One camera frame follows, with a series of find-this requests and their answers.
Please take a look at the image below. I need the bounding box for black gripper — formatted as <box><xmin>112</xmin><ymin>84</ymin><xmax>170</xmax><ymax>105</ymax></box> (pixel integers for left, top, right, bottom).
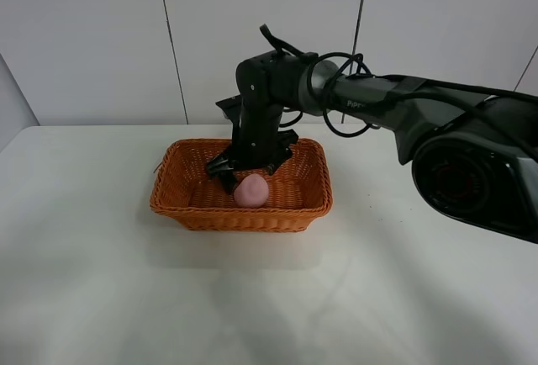
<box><xmin>206</xmin><ymin>95</ymin><xmax>298</xmax><ymax>194</ymax></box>

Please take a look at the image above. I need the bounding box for pink peach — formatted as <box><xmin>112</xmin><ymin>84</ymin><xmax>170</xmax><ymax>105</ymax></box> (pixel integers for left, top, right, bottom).
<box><xmin>233</xmin><ymin>174</ymin><xmax>269</xmax><ymax>209</ymax></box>

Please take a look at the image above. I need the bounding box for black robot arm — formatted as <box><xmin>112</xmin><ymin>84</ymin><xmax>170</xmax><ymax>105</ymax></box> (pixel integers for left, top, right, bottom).
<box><xmin>206</xmin><ymin>50</ymin><xmax>537</xmax><ymax>243</ymax></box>

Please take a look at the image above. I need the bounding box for orange woven plastic basket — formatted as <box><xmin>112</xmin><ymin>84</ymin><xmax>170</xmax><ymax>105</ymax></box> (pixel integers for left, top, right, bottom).
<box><xmin>150</xmin><ymin>138</ymin><xmax>333</xmax><ymax>232</ymax></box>

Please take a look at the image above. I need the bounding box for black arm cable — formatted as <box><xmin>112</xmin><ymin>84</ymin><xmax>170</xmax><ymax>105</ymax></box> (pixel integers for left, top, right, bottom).
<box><xmin>258</xmin><ymin>24</ymin><xmax>538</xmax><ymax>138</ymax></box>

